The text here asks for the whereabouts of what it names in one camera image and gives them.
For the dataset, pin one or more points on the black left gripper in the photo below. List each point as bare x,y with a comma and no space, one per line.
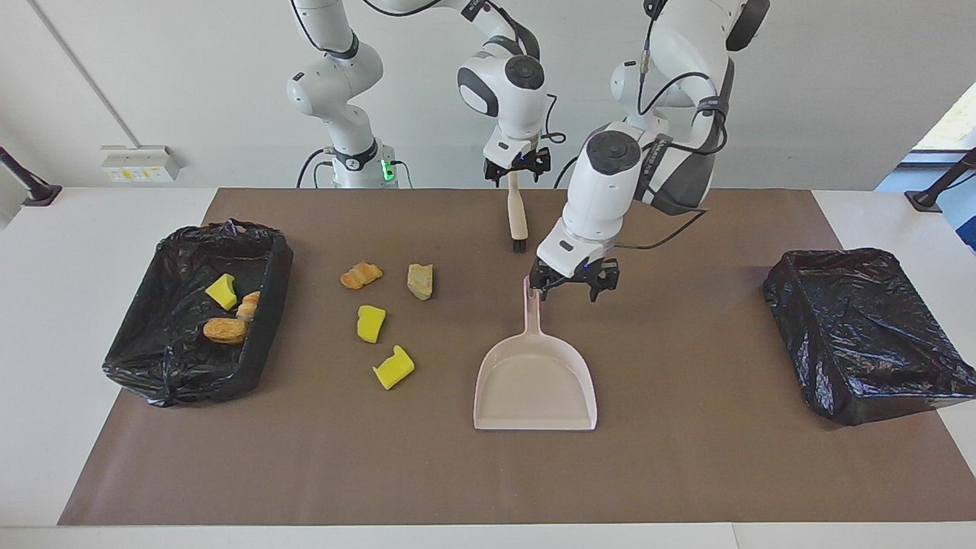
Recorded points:
572,272

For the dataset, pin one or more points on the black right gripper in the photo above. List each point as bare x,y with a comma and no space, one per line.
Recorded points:
515,163

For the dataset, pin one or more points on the beige hand brush black bristles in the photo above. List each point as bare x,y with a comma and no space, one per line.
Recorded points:
518,217

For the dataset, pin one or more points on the beige plastic dustpan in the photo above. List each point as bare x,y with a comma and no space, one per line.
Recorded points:
534,381

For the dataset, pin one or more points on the pale green sponge chunk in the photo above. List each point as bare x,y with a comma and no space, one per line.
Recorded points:
420,280

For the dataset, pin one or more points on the orange striped sponge piece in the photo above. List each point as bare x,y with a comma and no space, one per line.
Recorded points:
361,274

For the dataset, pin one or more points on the notched yellow sponge piece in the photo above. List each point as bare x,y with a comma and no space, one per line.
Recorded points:
393,367

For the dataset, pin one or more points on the yellow sponge block piece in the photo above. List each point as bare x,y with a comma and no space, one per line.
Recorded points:
370,323

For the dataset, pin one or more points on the pale beige sponge piece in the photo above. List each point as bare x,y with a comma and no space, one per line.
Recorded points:
248,306

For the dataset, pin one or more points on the yellow sponge wedge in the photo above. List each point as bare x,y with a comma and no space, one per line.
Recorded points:
221,291

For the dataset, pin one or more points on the brown oval sponge piece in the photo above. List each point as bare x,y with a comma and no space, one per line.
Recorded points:
225,330

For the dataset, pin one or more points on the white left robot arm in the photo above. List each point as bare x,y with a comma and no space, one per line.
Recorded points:
602,191

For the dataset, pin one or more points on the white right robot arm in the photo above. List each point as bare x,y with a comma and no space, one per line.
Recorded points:
335,76

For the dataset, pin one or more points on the black bag-lined bin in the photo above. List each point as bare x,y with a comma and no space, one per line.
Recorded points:
152,358
862,335

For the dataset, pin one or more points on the brown table mat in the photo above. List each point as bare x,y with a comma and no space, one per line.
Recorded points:
686,457

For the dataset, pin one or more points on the black stand foot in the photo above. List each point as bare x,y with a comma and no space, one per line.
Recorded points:
38,194
926,200

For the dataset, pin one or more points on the blue object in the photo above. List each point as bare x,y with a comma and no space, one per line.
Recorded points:
968,229

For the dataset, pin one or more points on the bright window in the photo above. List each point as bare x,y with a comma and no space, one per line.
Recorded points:
957,126

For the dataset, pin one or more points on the white wall socket box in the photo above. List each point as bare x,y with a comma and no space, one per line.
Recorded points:
137,164

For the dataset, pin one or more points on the white wall conduit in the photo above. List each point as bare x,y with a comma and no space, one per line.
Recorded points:
84,72

